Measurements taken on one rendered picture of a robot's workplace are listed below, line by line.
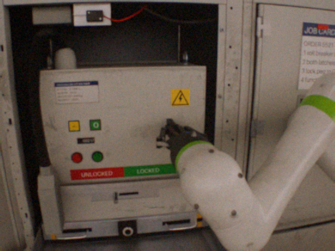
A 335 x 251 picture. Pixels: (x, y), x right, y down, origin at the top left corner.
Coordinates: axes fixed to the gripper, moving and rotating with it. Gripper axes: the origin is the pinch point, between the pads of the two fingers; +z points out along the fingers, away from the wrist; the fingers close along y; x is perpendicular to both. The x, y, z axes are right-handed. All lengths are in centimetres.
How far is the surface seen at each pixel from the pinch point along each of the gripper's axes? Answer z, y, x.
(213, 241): -4.8, 12.7, -37.9
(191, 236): 0.1, 6.7, -38.3
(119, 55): 81, -11, 16
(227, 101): 2.4, 17.3, 5.9
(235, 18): 2.4, 19.1, 30.0
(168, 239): -0.1, -0.8, -38.3
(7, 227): 1, -51, -30
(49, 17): 8.9, -32.8, 31.1
